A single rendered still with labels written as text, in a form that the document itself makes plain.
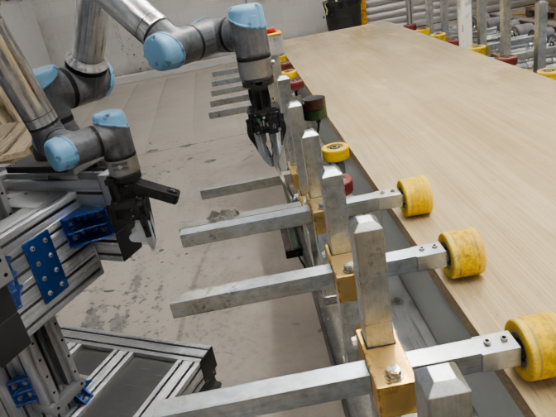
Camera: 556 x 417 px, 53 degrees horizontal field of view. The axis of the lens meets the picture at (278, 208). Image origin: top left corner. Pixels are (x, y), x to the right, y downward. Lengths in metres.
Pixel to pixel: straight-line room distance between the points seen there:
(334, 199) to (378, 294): 0.25
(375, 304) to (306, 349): 1.60
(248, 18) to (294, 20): 7.99
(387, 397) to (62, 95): 1.22
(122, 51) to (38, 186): 7.54
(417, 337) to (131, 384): 1.08
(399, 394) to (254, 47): 0.77
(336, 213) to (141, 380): 1.28
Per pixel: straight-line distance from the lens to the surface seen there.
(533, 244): 1.10
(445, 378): 0.47
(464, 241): 0.95
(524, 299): 0.95
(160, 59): 1.17
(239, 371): 2.27
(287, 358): 2.27
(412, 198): 1.16
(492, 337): 0.78
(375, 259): 0.67
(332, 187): 0.89
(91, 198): 1.61
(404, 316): 1.38
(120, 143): 1.34
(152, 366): 2.09
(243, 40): 1.20
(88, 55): 1.64
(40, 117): 1.40
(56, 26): 9.32
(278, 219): 1.14
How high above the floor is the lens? 1.45
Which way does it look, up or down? 24 degrees down
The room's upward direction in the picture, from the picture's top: 10 degrees counter-clockwise
